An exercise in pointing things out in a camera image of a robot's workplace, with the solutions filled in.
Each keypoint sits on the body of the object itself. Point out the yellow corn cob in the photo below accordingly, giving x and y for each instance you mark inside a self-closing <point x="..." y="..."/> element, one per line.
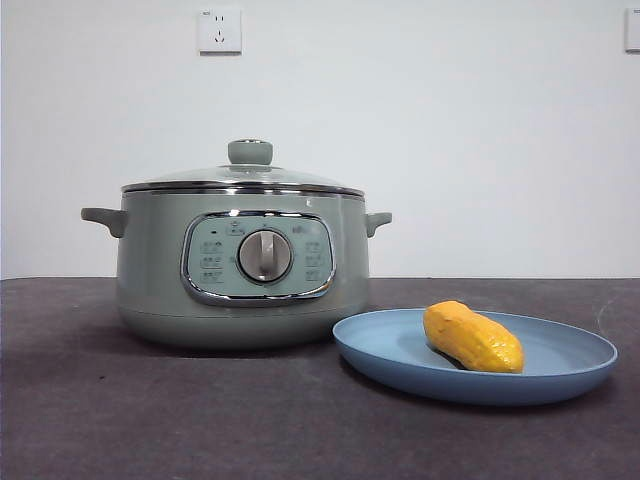
<point x="472" y="340"/>

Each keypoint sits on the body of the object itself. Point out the white wall switch plate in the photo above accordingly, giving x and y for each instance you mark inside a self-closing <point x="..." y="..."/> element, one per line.
<point x="633" y="30"/>

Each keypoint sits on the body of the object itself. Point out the pale green electric steamer pot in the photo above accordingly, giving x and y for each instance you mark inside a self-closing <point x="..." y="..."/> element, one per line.
<point x="150" y="260"/>

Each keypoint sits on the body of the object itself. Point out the blue round plate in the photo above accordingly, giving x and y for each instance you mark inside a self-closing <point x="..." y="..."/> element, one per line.
<point x="390" y="350"/>

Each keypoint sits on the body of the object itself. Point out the glass lid with green knob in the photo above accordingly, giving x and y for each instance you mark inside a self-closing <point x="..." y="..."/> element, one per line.
<point x="249" y="151"/>

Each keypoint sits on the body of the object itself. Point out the white wall power socket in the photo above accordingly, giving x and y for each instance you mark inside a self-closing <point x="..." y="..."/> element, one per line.
<point x="220" y="31"/>

